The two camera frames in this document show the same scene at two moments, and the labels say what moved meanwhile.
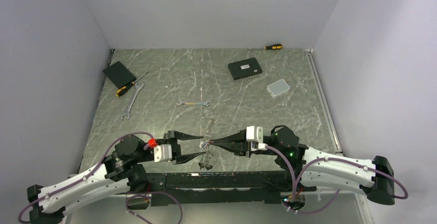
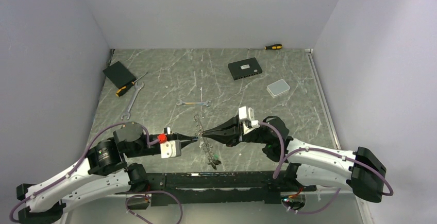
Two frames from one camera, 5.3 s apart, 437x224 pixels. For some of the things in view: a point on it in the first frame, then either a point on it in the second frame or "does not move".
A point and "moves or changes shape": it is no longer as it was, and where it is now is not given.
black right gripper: x=236 y=143 -> x=230 y=132
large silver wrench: x=127 y=114 does not move
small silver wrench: x=207 y=103 does not move
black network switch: x=245 y=68 does not move
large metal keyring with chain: x=206 y=161 moves or changes shape
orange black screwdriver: x=121 y=90 does not move
